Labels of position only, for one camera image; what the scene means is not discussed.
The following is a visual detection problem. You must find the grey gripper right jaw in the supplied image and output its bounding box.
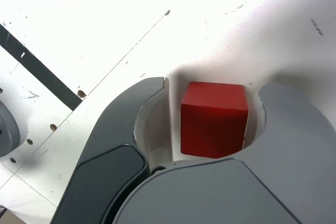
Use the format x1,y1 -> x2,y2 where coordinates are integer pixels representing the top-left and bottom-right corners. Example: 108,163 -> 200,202
112,82 -> 336,224

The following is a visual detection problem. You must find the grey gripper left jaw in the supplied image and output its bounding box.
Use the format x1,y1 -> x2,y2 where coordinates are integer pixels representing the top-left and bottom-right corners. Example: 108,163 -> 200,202
51,76 -> 174,224

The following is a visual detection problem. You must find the red cube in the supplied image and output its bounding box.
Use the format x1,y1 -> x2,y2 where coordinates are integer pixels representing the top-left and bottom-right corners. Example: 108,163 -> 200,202
180,81 -> 249,159

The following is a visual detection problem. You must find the black tape strip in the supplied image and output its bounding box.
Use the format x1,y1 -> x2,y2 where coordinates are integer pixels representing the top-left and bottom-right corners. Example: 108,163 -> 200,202
0,23 -> 83,111

